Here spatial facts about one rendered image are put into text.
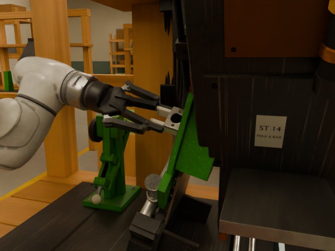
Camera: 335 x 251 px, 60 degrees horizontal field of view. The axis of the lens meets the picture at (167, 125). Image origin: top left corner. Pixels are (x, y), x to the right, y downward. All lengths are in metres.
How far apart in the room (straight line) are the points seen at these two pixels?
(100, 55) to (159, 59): 10.91
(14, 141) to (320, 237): 0.60
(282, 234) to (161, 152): 0.65
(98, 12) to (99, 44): 1.13
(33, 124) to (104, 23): 11.15
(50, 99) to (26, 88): 0.06
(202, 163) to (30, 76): 0.45
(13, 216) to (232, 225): 0.74
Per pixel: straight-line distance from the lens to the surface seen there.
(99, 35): 11.87
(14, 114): 0.70
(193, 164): 0.58
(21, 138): 0.71
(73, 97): 0.72
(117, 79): 1.10
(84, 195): 1.00
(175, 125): 0.63
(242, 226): 0.40
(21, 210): 1.03
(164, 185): 0.58
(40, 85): 0.75
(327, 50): 0.39
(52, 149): 1.21
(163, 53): 0.94
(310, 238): 0.41
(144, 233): 0.67
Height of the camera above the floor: 1.33
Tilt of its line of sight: 13 degrees down
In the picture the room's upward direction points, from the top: straight up
